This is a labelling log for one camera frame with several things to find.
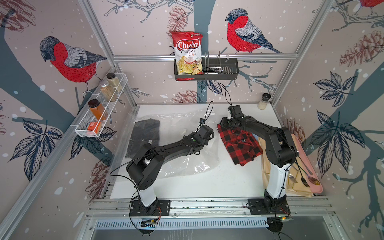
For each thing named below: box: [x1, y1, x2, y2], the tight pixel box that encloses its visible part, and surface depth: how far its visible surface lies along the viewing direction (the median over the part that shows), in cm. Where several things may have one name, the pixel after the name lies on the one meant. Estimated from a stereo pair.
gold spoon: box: [300, 165, 320, 186], surface depth 82 cm
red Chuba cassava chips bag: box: [171, 31, 204, 81], surface depth 84 cm
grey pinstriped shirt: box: [125, 118, 160, 159], surface depth 103 cm
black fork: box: [295, 157, 311, 188], surface depth 83 cm
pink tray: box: [291, 133, 323, 194], surface depth 87 cm
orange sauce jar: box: [88, 99, 108, 121], surface depth 68 cm
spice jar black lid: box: [106, 72, 123, 92], surface depth 82 cm
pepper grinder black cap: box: [261, 93, 271, 102], surface depth 113 cm
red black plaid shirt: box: [217, 124, 264, 167], surface depth 94 cm
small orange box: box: [87, 121, 102, 135], surface depth 68 cm
